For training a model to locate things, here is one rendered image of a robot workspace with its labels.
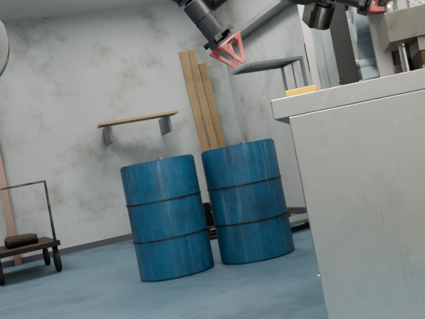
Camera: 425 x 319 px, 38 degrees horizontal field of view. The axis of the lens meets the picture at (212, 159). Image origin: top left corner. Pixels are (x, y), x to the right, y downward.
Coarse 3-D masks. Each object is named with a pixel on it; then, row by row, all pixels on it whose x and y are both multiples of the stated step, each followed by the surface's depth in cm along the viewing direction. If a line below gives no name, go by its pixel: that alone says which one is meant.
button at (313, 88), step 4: (300, 88) 135; (304, 88) 134; (308, 88) 134; (312, 88) 134; (316, 88) 134; (288, 92) 135; (292, 92) 135; (296, 92) 135; (300, 92) 135; (304, 92) 134; (288, 96) 135
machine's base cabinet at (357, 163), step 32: (416, 96) 118; (320, 128) 122; (352, 128) 121; (384, 128) 119; (416, 128) 118; (320, 160) 122; (352, 160) 121; (384, 160) 120; (416, 160) 118; (320, 192) 122; (352, 192) 121; (384, 192) 120; (416, 192) 119; (320, 224) 122; (352, 224) 121; (384, 224) 120; (416, 224) 119; (320, 256) 123; (352, 256) 121; (384, 256) 120; (416, 256) 119; (352, 288) 122; (384, 288) 120; (416, 288) 119
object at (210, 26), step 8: (208, 16) 157; (216, 16) 159; (200, 24) 158; (208, 24) 158; (216, 24) 158; (232, 24) 157; (208, 32) 158; (216, 32) 158; (208, 40) 160; (216, 40) 155; (208, 48) 165
